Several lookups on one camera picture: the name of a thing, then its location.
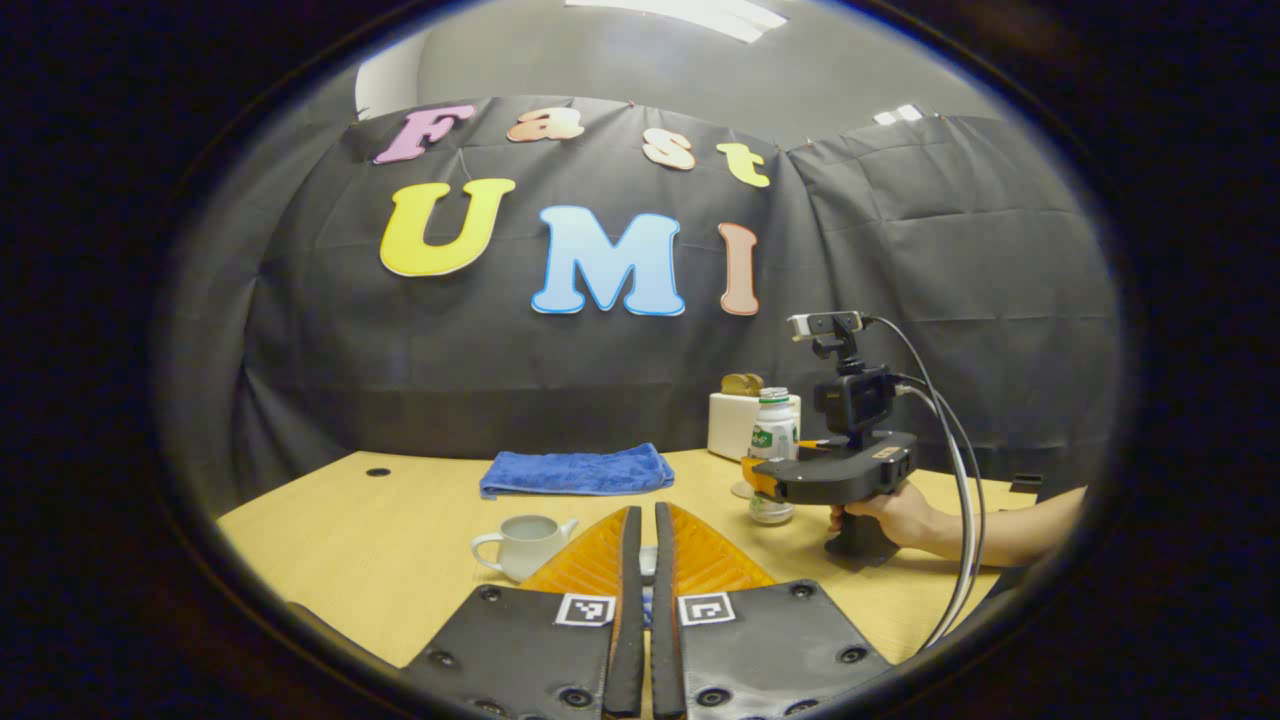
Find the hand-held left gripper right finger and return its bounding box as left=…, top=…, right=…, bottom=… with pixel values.
left=653, top=502, right=893, bottom=720

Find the white teacup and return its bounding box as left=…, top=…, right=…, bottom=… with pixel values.
left=471, top=515, right=580, bottom=583

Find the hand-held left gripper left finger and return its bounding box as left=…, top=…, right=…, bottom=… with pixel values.
left=400, top=505, right=643, bottom=720

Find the blue folded towel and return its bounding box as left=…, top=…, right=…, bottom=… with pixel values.
left=480, top=443, right=676, bottom=500

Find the white toaster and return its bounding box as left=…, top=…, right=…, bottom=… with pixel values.
left=707, top=392, right=801, bottom=462

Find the white water bottle green label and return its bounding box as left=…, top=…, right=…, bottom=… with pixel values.
left=748, top=387, right=801, bottom=526

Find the white cable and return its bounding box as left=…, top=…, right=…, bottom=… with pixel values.
left=893, top=385, right=977, bottom=653

